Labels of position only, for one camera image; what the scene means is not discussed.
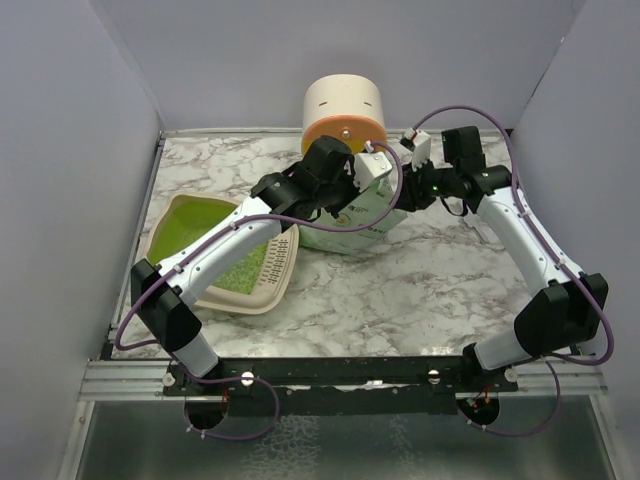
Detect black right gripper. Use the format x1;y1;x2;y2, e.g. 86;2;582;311
390;158;457;213

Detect green cat litter bag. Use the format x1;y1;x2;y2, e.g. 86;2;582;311
298;177;411;255

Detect grey plastic bag clip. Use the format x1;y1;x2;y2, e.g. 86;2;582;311
465;216;492;244

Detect green cat litter pellets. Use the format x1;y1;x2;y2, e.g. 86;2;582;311
148;196;267;294

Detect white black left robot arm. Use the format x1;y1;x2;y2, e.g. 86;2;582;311
129;136;402;395

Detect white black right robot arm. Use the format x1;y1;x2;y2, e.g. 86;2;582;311
398;126;608;391

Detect beige green litter box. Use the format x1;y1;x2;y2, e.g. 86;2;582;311
144;192;299;315

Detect cream round drawer cabinet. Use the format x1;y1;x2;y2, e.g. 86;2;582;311
301;74;388;154

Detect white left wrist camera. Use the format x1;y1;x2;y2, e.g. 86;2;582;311
353;141;393;192

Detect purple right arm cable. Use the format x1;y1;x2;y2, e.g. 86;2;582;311
412;104;616;366

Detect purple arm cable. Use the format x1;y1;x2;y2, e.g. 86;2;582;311
412;104;616;366
113;141;403;350

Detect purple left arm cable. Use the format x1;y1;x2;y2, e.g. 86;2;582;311
113;141;403;350

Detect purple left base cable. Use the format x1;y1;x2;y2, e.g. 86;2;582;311
174;375;281;442

